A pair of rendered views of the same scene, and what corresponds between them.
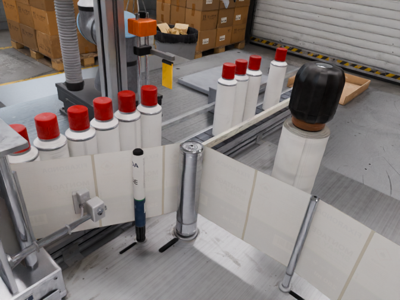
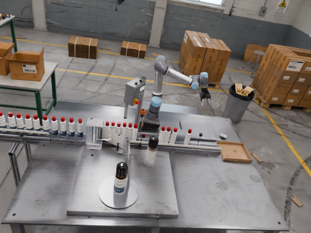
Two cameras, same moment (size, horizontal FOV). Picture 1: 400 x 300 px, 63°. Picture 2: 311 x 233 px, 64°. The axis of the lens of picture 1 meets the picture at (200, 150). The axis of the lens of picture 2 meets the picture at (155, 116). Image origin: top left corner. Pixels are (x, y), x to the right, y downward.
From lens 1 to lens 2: 1.78 m
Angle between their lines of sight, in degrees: 33
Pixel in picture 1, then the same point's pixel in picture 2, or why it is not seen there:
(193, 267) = (119, 158)
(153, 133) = (133, 133)
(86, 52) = not seen: hidden behind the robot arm
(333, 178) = (167, 167)
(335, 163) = (182, 168)
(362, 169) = (186, 174)
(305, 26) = not seen: outside the picture
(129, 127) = (128, 130)
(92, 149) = (118, 130)
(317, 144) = (149, 151)
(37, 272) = (98, 143)
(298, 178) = (146, 157)
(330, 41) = not seen: outside the picture
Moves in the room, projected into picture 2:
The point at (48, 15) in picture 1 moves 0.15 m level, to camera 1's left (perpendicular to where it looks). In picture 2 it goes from (191, 59) to (186, 56)
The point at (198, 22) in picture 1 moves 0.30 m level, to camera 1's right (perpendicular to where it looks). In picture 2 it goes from (273, 87) to (287, 94)
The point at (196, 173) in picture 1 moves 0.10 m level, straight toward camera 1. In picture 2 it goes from (126, 143) to (116, 147)
